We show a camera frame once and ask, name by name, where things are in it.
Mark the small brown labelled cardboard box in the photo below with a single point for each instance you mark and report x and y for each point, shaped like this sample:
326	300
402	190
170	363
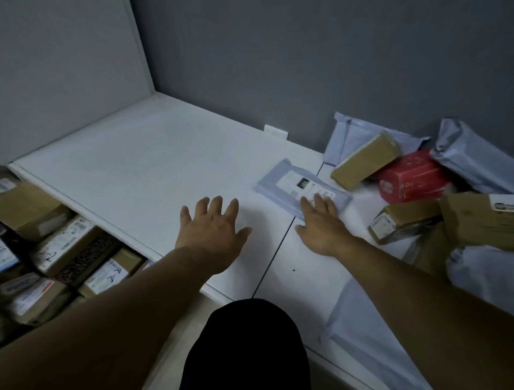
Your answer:
405	219

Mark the bulky grey poly bag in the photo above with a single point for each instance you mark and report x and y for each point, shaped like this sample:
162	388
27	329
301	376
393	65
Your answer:
472	156

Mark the person's left middle finger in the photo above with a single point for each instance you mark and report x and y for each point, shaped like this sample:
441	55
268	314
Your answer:
216	207

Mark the person's left thumb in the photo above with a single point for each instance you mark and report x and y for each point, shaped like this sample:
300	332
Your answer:
242	237

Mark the crumpled grey poly bag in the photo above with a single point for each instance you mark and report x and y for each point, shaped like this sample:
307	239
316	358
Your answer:
486	275

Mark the long brown cardboard box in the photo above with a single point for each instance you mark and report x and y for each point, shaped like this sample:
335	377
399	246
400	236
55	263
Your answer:
367	160

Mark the grey labelled mailer bag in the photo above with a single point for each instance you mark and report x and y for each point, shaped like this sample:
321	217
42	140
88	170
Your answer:
281	185

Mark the person's right forearm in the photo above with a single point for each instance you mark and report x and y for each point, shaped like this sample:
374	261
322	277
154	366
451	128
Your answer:
425	317

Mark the person's left little finger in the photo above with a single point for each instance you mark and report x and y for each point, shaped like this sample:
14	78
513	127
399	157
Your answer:
185	216

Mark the brown paper parcel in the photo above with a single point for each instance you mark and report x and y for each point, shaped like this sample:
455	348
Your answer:
431	251

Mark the person's left hand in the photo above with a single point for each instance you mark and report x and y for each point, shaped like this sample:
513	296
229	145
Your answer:
211	237

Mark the person's right middle finger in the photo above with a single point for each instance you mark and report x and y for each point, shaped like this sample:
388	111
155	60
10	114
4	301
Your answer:
320	203

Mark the person's right thumb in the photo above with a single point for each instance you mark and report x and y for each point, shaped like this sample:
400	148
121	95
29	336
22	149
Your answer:
302	232

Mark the red cardboard box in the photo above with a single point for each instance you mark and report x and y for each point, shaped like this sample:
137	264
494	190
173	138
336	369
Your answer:
411	176

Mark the large brown cardboard box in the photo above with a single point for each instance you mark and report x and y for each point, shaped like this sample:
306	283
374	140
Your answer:
476	221

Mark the person's right hand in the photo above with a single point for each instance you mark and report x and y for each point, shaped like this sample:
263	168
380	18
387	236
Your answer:
323	231

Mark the plain grey flat mailer bag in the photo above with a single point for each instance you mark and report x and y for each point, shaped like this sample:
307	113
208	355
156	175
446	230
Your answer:
353	130

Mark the large flat grey mailer bag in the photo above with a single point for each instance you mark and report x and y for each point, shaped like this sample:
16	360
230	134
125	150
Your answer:
361	333

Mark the person's black clothing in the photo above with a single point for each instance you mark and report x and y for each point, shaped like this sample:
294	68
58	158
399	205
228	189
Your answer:
247	347

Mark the person's left forearm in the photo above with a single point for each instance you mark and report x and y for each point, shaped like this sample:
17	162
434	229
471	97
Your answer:
112	317

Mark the pile of brown cardboard parcels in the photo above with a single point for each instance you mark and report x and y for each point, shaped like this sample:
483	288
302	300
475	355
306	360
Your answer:
52	249

